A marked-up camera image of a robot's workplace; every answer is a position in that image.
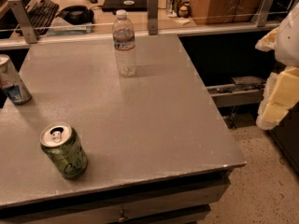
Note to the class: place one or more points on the green soda can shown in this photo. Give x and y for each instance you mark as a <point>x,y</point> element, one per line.
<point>61,143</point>

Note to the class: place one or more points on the black keyboard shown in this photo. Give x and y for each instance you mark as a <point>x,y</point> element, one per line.
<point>41,15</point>

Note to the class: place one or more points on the clear plastic water bottle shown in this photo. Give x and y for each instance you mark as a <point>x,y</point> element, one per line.
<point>124,44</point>

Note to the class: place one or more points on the silver blue tall can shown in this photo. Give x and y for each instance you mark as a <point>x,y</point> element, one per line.
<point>11,83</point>

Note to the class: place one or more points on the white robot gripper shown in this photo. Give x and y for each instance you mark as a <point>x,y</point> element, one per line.
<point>289,42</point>

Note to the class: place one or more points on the black laptop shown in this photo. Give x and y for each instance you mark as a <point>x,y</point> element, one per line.
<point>128,5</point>

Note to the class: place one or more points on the wooden cabinet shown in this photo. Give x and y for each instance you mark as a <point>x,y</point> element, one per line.
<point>206,12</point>

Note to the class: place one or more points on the glass jar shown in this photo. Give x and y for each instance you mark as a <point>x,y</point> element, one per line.
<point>172,7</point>

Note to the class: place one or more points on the desk drawer with handle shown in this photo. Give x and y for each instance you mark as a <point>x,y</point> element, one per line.
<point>171,202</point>

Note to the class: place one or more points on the small round brown object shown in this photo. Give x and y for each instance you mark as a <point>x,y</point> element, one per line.
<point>184,12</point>

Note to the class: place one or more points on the middle metal partition bracket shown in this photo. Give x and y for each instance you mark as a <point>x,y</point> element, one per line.
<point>152,7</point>

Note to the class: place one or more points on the left metal partition bracket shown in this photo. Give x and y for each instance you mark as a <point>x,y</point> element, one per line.
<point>18,8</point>

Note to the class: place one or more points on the metal partition bracket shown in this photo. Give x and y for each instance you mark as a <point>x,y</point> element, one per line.
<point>18,8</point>
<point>152,7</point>
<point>260,18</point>

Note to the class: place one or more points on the black headphones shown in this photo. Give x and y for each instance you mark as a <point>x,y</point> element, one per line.
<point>76,15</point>

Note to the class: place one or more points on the right metal partition bracket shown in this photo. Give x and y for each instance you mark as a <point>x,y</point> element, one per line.
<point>260,18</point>

